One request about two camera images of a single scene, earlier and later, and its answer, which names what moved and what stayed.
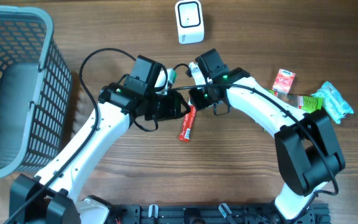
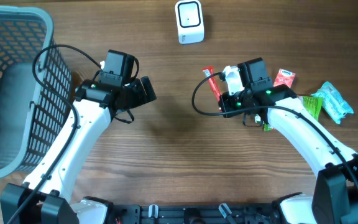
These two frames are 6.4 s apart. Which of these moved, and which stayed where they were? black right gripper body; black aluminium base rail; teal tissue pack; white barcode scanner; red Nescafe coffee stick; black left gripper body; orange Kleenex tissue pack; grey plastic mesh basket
Moved: black left gripper body; red Nescafe coffee stick; black right gripper body
Stayed: white barcode scanner; black aluminium base rail; orange Kleenex tissue pack; grey plastic mesh basket; teal tissue pack
